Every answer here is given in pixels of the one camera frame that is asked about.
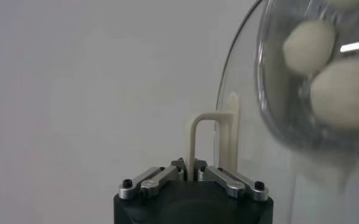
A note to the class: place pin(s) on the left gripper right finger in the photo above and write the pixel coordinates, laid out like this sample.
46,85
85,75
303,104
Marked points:
228,182

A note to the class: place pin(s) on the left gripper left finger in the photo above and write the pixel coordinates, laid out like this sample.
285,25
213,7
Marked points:
154,182

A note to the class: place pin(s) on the white steamed baozi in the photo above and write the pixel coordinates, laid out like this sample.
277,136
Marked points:
343,91
308,45

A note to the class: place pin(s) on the stainless steel steamer basket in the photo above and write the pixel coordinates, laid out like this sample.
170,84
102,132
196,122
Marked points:
270,91

